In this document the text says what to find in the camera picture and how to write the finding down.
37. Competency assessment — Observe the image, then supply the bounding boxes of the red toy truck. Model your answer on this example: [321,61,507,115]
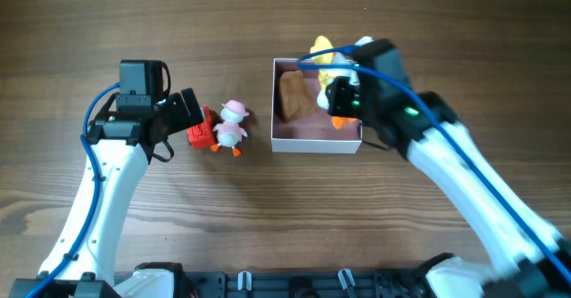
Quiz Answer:
[186,105,216,149]

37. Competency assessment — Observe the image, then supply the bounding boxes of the pink hat duck figure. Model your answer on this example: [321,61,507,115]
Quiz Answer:
[210,100,250,157]

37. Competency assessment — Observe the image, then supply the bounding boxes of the brown plush bear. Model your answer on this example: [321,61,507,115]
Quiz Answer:
[278,70,318,122]

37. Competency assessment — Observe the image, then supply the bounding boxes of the white orange plush duck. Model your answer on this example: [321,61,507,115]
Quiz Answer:
[310,35,360,130]

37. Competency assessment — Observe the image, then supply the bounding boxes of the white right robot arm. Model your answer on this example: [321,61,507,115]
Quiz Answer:
[319,76,570,295]

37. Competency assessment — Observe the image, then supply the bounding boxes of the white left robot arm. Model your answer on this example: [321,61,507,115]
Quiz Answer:
[38,87,203,286]

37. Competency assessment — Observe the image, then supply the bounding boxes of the white box pink interior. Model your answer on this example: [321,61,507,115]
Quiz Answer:
[270,58,362,153]

